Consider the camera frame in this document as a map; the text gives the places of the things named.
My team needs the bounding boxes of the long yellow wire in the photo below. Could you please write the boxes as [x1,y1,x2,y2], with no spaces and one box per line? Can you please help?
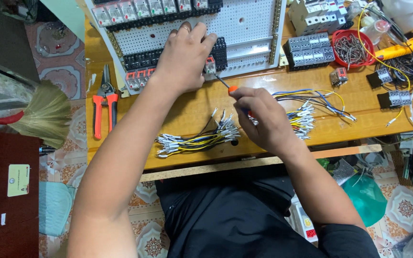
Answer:
[357,3,412,128]

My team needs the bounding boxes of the brass terminal bar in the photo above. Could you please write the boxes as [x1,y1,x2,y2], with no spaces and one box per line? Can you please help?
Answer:
[105,29,127,71]
[268,0,283,66]

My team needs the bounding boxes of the metal mounting rail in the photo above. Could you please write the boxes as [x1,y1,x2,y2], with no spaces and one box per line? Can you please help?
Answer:
[226,35,275,61]

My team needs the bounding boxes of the loose clear relay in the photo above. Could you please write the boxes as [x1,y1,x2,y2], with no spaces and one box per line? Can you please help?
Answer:
[330,67,349,87]

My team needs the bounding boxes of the dark red wooden cabinet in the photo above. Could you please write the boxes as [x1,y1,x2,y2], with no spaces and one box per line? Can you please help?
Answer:
[0,127,41,258]

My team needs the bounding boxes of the wooden slat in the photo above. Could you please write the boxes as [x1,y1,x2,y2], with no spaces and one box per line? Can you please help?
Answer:
[140,144,383,183]

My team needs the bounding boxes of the row of black relay sockets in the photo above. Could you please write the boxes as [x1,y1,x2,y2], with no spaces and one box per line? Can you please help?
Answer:
[123,37,228,72]

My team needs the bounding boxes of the person's right hand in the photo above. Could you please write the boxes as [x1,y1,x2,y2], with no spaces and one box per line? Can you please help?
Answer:
[230,87,302,156]

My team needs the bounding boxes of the heap of metal clips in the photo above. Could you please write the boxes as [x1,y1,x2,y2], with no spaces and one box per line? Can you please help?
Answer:
[334,34,370,67]

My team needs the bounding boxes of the white plastic container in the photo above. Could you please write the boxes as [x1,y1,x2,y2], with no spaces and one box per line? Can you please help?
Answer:
[381,0,413,35]

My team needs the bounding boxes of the bundle of ferruled wires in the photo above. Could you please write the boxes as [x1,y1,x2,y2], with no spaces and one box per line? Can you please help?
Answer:
[155,107,241,158]
[249,100,317,140]

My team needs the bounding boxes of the white box with red label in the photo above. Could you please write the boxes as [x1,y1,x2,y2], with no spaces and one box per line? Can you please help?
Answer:
[291,195,319,243]

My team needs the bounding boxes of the group of white circuit breakers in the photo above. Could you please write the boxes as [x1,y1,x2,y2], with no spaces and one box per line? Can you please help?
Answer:
[288,0,355,37]

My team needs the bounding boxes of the orange-handled cutters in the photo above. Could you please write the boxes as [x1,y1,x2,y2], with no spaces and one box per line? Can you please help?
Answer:
[92,64,120,140]

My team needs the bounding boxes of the yellow card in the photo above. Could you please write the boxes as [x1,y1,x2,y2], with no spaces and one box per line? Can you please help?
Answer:
[7,164,31,198]

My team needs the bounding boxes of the light blue cloth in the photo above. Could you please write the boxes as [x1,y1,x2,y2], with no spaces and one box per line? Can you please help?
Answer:
[38,181,76,237]

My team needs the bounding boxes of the clear plastic cup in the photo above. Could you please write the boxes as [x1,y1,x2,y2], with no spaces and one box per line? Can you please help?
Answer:
[360,19,392,46]

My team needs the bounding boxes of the yellow-handled tool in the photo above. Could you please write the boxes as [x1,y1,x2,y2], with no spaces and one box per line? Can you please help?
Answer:
[375,37,413,61]

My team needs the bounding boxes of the person's black clothing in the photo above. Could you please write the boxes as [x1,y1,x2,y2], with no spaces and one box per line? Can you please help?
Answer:
[155,164,381,258]

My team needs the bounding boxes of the orange-handled small screwdriver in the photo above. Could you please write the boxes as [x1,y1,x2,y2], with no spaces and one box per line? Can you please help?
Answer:
[214,73,255,119]

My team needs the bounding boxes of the row of clear relays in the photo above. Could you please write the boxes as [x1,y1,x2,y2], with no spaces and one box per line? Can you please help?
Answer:
[92,0,210,28]

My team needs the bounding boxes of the green plastic bag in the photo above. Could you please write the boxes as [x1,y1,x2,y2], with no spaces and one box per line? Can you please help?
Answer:
[341,172,388,227]

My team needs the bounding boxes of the block of grey relay sockets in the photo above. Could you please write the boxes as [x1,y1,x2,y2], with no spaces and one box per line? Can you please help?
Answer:
[283,32,336,72]

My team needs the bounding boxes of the red plastic bowl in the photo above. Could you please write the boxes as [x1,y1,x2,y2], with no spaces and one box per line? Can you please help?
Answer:
[331,29,376,69]

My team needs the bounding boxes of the person's left hand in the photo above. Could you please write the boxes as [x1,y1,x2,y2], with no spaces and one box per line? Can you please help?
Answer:
[148,21,218,94]

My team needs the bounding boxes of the single black relay socket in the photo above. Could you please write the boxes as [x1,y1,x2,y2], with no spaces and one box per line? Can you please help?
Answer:
[366,68,394,90]

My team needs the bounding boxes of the loose blue and yellow wires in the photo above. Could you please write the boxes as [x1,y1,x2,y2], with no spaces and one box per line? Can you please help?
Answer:
[272,88,358,123]

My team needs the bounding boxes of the white perforated mounting panel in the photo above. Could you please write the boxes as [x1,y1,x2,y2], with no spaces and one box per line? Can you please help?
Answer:
[85,0,287,96]

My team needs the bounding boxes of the marble ledge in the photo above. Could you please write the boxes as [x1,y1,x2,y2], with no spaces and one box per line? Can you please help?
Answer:
[0,54,39,105]

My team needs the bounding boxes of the straw broom with red handle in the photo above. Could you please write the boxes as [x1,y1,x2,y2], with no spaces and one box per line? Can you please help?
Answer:
[0,80,72,150]

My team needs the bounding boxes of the double black relay socket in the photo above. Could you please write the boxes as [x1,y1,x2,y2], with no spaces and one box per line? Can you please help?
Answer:
[377,90,412,110]

